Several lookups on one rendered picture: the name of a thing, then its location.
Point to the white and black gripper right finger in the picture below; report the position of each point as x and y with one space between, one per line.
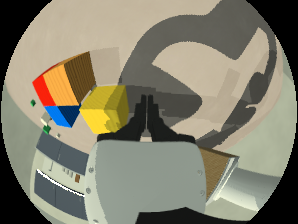
159 131

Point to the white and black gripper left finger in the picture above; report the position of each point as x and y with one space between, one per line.
134 129

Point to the red cube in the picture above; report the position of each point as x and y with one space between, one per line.
42 90

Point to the green cube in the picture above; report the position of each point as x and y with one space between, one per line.
46 129

